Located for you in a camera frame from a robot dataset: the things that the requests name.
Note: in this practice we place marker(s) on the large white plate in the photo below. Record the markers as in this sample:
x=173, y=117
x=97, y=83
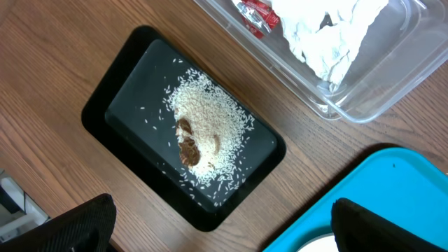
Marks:
x=323, y=243

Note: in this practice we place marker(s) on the white napkin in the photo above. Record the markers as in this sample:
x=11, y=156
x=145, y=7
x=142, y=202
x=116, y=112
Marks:
x=326, y=35

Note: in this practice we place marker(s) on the brown food scrap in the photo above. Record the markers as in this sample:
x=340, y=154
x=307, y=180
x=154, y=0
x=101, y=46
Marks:
x=189, y=153

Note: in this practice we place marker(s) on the rice grains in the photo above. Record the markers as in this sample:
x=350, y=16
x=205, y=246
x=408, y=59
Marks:
x=169, y=91

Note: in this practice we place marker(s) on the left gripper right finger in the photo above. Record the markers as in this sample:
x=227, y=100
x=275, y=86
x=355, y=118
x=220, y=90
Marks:
x=358, y=229

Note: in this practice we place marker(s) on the red snack wrapper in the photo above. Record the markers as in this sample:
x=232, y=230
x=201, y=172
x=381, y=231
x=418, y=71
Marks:
x=258, y=16

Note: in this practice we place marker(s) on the teal serving tray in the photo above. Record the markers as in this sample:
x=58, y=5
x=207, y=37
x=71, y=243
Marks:
x=397, y=184

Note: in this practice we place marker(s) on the clear plastic bin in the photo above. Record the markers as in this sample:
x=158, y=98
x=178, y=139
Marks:
x=404, y=45

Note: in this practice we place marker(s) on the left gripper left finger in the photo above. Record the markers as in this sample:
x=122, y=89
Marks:
x=87, y=227

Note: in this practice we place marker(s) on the black plastic tray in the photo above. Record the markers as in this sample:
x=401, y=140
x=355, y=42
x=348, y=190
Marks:
x=126, y=114

